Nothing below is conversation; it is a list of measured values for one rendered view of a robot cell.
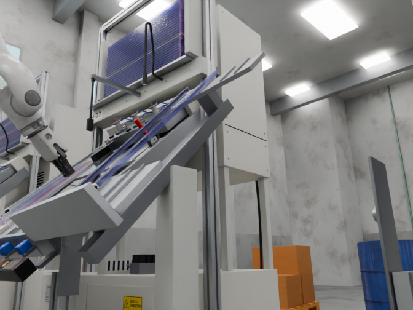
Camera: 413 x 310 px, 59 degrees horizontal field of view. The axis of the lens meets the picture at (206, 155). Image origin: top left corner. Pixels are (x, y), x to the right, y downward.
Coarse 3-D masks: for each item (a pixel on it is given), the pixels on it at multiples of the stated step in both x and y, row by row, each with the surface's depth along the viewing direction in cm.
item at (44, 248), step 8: (0, 240) 100; (8, 240) 97; (16, 240) 94; (40, 240) 86; (48, 240) 84; (40, 248) 89; (48, 248) 87; (0, 256) 107; (16, 256) 101; (32, 256) 95
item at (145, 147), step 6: (168, 132) 128; (126, 150) 138; (138, 150) 126; (144, 150) 120; (120, 156) 132; (132, 156) 122; (138, 156) 117; (84, 162) 164; (114, 162) 126; (126, 162) 118; (132, 162) 117; (90, 168) 142; (108, 168) 125; (120, 168) 136; (84, 174) 137; (114, 174) 132
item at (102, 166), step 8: (176, 96) 94; (168, 104) 91; (160, 112) 89; (152, 120) 87; (144, 128) 84; (136, 136) 83; (128, 144) 81; (120, 152) 79; (112, 160) 77; (96, 168) 75; (104, 168) 76; (88, 176) 73; (96, 176) 74; (80, 184) 71
